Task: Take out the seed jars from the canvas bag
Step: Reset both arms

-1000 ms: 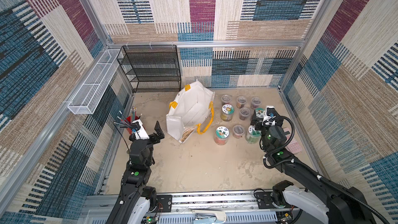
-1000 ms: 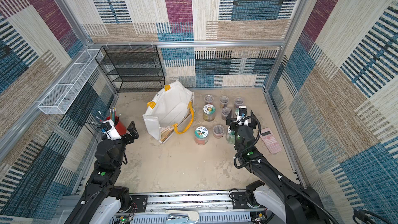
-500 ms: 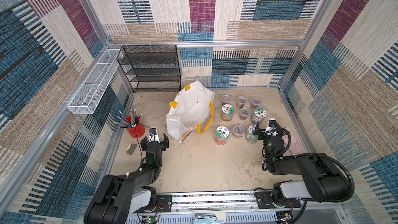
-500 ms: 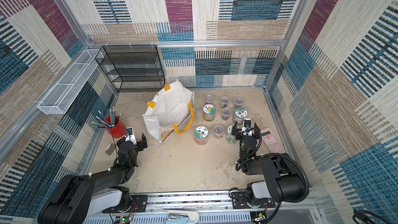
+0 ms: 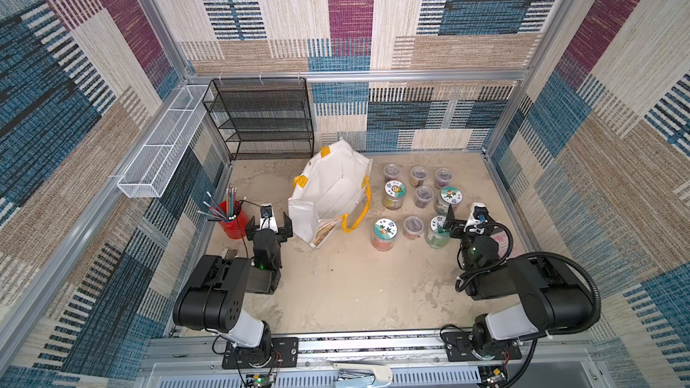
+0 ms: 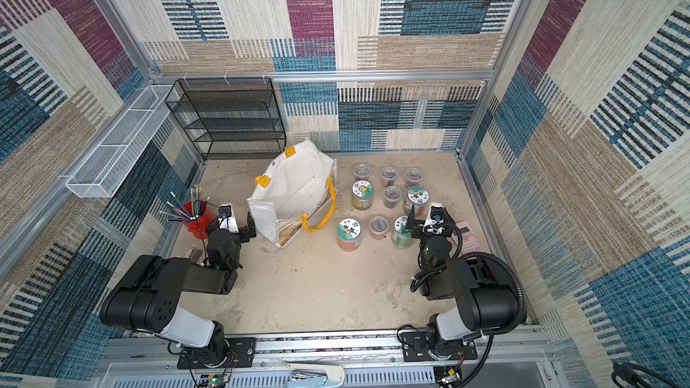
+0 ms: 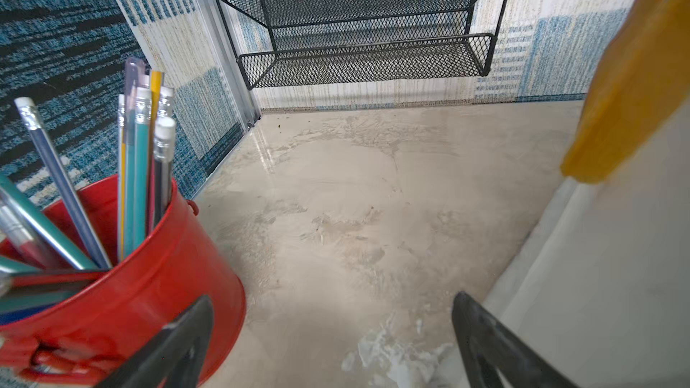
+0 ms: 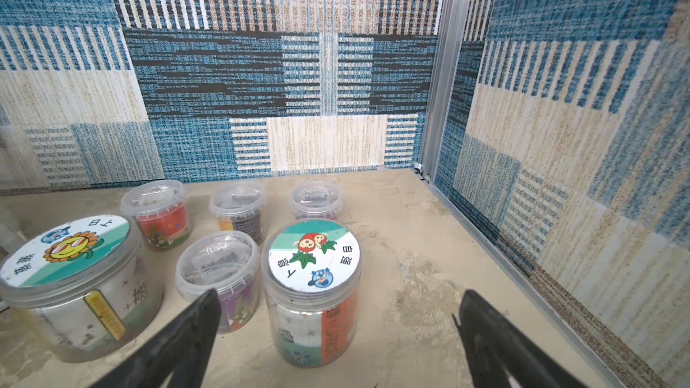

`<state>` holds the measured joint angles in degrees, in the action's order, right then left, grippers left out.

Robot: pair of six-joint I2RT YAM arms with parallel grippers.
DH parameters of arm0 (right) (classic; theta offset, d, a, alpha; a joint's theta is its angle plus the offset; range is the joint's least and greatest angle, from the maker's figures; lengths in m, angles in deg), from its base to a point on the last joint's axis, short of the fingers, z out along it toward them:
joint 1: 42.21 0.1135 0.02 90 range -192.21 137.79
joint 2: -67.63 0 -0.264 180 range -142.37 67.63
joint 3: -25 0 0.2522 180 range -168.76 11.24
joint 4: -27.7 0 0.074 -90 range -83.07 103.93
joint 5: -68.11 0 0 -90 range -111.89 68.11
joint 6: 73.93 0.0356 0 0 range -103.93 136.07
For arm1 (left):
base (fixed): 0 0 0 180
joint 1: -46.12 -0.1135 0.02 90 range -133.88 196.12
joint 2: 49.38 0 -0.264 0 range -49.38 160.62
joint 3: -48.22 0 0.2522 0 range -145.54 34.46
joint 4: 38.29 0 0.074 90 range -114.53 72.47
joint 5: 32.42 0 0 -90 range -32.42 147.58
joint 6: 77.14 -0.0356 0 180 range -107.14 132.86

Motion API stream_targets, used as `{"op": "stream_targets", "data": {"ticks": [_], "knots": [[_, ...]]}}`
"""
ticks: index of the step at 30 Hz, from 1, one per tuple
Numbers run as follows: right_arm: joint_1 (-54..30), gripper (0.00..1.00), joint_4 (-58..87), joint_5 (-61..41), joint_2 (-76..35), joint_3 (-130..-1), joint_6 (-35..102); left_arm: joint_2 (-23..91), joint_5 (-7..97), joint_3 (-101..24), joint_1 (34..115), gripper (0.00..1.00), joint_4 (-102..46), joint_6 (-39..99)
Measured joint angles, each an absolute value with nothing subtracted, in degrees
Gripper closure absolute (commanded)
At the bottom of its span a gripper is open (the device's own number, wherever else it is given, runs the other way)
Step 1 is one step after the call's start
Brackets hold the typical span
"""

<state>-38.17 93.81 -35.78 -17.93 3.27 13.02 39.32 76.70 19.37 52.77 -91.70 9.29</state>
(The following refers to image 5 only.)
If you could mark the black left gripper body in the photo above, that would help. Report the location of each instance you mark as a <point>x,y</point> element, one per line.
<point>278,265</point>

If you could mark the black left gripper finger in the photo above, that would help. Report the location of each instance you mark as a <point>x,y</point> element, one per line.
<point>250,232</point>
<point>286,231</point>

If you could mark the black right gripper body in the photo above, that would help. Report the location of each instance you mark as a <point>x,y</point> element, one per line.
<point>464,232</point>

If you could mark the clear seed jar brown contents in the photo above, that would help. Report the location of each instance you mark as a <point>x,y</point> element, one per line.
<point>413,227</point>

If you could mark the clear seed jar purple contents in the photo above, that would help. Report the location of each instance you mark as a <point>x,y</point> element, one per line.
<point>423,196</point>

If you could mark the white canvas tote bag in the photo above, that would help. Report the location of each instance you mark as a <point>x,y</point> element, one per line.
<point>332,192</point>

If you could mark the clear seed jar dark contents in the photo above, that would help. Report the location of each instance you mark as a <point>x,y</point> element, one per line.
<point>443,178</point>

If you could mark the clear seed jar red contents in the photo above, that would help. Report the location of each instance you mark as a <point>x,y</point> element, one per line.
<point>418,174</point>

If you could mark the green label jar red contents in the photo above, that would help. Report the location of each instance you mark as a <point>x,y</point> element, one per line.
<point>385,232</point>

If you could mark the green label seed jar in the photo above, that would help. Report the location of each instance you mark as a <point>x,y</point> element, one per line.
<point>394,194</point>

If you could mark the clear plastic seed jar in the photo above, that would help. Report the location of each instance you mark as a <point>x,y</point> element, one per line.
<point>392,172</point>

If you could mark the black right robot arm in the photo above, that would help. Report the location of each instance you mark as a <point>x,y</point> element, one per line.
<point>556,295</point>

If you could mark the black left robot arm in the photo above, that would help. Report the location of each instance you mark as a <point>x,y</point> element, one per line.
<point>213,297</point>

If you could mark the red metal pencil bucket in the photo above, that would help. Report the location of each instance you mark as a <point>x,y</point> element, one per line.
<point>235,227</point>

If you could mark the black wire mesh shelf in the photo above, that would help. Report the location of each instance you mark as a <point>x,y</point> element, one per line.
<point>268,118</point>

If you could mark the white wire mesh basket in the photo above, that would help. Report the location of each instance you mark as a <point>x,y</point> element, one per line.
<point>153,166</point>

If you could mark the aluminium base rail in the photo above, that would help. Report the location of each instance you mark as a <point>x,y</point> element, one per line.
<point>418,358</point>

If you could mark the white handle tool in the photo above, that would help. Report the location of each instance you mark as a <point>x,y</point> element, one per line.
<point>358,375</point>

